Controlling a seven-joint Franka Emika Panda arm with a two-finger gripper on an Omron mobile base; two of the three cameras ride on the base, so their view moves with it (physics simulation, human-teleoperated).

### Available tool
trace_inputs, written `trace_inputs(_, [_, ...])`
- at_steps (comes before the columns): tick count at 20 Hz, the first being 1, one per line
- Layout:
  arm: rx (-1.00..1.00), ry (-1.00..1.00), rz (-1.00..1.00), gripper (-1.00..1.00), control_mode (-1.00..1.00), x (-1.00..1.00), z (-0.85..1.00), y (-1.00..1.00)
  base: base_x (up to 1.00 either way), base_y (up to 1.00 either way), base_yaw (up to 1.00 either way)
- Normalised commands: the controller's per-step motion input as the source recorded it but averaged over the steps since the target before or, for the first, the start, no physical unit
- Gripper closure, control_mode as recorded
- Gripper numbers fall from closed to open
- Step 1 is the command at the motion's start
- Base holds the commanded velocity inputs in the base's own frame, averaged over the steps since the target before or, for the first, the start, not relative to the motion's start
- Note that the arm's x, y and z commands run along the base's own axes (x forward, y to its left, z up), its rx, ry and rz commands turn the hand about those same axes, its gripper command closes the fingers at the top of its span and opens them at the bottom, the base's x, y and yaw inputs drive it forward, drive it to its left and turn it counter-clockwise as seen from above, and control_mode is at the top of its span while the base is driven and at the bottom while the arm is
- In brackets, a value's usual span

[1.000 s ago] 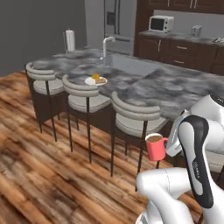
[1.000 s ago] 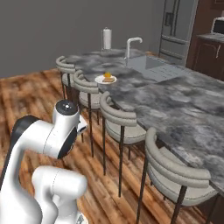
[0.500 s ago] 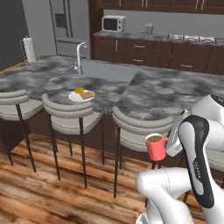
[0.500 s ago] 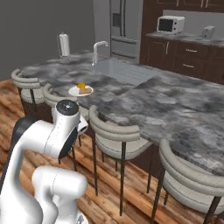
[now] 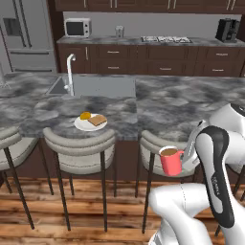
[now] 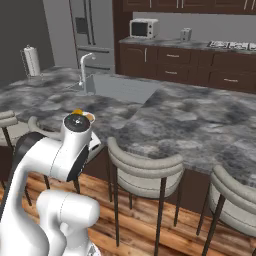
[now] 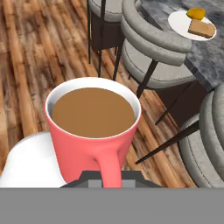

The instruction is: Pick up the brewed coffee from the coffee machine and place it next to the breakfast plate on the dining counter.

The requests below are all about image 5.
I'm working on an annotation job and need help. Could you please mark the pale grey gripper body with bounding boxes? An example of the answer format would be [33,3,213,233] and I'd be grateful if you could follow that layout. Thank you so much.
[181,120,209,170]

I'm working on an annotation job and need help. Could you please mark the red mug of coffee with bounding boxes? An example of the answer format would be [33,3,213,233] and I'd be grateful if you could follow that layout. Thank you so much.
[158,145,186,177]

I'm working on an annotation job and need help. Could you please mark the white round plate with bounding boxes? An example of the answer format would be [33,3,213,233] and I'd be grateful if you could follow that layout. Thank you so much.
[74,113,109,133]

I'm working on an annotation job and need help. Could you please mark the black coffee machine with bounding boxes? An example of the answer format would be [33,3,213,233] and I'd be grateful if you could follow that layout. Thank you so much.
[214,17,241,44]

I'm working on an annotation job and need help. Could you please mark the grey upholstered bar stool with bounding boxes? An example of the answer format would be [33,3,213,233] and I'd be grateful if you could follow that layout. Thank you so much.
[134,129,201,234]
[42,126,118,234]
[0,125,41,231]

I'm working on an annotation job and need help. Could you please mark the dark wood base cupboards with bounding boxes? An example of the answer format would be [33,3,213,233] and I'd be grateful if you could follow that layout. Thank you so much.
[56,41,245,78]

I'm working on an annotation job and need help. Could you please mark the brown toast slice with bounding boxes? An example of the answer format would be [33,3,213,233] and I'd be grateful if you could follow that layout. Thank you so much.
[87,114,108,127]

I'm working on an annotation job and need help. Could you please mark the grey sink basin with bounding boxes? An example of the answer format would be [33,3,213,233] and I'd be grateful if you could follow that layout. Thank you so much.
[47,74,137,99]

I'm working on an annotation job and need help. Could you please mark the yellow round pastry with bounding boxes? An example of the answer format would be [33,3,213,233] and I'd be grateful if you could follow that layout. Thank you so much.
[79,111,92,122]

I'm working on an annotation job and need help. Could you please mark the steel gas hob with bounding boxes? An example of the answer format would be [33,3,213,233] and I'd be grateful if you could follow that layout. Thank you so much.
[140,35,193,44]

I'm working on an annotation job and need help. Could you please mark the white sink tap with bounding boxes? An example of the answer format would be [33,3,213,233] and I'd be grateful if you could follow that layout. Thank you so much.
[63,53,78,97]

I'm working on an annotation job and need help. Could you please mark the white microwave oven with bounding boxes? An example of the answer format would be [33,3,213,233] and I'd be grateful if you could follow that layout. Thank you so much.
[63,17,93,39]

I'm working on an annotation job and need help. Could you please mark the grey steel fridge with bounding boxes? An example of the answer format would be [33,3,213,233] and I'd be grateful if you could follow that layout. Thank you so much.
[0,0,58,75]

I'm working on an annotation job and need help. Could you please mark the dark wood wall cupboards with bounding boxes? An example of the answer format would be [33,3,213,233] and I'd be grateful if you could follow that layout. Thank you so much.
[53,0,245,14]

